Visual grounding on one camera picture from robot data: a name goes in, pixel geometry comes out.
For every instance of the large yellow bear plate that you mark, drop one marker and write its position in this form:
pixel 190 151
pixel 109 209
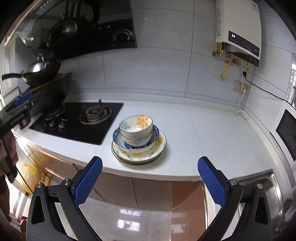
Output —
pixel 159 142

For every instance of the black glass gas stove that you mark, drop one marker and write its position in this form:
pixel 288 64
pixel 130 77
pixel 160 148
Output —
pixel 76 132

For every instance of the black range hood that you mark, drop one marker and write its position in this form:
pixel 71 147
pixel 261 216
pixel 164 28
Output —
pixel 97 30

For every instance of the large black wok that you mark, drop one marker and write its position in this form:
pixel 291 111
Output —
pixel 53 92

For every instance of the beige wall outlet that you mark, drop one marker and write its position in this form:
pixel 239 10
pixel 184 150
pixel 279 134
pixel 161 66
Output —
pixel 239 86

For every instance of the white wall outlet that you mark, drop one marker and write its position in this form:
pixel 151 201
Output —
pixel 244 71

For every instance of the person's left hand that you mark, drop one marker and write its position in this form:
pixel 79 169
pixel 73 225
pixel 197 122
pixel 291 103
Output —
pixel 10 150

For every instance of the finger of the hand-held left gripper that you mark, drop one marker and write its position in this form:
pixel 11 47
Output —
pixel 22 107
pixel 23 98

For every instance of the blue patterned bowl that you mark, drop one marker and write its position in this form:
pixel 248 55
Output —
pixel 120 142

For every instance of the white bowl blue rim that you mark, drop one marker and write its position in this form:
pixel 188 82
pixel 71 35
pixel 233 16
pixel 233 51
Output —
pixel 136 141

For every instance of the white microwave oven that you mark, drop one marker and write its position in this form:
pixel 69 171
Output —
pixel 286 134

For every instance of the steel sink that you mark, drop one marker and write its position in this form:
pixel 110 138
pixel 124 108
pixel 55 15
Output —
pixel 275 185

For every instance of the orange flower bowl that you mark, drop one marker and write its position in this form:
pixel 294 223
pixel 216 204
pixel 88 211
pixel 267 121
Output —
pixel 136 125

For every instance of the metal pipe valve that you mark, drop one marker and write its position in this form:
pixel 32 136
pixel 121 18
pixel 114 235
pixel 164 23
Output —
pixel 233 61
pixel 217 52

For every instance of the black stroke patterned plate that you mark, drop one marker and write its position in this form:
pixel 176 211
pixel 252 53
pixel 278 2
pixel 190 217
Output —
pixel 138 164

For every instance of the stove knob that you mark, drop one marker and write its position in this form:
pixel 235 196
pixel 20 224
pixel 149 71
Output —
pixel 61 126
pixel 52 124

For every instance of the dark wooden board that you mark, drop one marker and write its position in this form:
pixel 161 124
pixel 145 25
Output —
pixel 44 84

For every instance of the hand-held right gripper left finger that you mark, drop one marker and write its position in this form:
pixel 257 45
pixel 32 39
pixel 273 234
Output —
pixel 89 180

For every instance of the yellow plastic bag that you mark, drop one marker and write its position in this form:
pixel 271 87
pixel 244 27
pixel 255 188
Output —
pixel 34 172

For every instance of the white water heater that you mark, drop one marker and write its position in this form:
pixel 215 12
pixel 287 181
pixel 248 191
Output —
pixel 238 20

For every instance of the gas burner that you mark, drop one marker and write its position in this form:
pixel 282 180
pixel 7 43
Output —
pixel 54 113
pixel 94 114

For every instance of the short yellow pipe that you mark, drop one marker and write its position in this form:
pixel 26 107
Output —
pixel 219 46

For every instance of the black lidded pan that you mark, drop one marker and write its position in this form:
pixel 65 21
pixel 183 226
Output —
pixel 39 69

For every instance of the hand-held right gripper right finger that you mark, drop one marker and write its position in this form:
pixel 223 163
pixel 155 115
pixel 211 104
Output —
pixel 211 180

